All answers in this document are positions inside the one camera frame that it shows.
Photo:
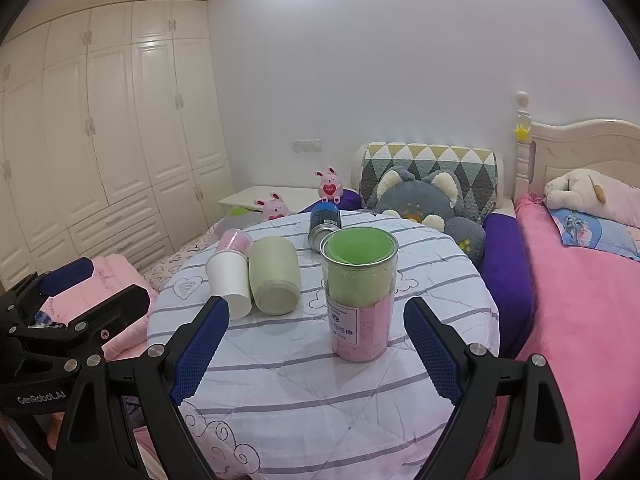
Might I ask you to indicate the triangle pattern cushion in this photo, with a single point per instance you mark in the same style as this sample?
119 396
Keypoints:
435 155

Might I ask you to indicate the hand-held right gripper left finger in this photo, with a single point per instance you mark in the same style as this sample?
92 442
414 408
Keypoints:
199 357

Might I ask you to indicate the clear canister green pink contents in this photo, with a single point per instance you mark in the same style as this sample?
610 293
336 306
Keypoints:
357 310

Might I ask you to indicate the cream wardrobe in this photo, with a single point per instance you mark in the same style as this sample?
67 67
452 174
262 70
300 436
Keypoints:
115 135

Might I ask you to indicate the white nightstand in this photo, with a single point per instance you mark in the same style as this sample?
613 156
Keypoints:
260 195

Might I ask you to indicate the pink bunny toy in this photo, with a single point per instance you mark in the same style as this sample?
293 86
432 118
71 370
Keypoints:
328 187
274 207

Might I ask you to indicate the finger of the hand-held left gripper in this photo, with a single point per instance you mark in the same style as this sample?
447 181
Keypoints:
122 305
67 272

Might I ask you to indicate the white dog plush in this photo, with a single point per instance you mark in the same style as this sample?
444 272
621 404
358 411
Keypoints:
575 187

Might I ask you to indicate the white wall socket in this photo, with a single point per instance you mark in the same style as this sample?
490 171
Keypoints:
306 145

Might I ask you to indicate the grey cat plush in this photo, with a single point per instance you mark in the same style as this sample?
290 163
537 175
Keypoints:
415 195

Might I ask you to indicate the cream bed headboard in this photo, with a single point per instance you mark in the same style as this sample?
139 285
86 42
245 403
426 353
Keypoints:
575 150

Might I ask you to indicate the heart print sheet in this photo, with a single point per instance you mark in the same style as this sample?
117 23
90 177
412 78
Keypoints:
175 260

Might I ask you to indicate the pink fleece blanket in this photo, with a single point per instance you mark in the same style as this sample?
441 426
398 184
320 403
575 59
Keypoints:
575 310

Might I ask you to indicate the white paper cup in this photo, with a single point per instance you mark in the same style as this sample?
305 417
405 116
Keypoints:
227 280

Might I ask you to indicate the folded pink blanket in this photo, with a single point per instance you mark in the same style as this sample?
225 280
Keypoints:
117 270

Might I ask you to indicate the blue metal can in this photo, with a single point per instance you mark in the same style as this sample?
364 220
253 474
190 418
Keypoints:
324 220

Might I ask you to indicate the yellow star decoration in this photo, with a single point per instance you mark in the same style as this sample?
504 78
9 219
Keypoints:
522 132

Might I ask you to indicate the blue printed pillow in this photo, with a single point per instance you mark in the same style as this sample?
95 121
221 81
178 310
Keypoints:
590 230

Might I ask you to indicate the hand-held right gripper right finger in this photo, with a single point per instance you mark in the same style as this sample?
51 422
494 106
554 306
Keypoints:
432 355

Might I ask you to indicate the pale green cup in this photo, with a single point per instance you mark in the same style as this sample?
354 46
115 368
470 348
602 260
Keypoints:
272 275

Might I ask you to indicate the pink cup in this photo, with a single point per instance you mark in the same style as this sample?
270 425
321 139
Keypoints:
235 242

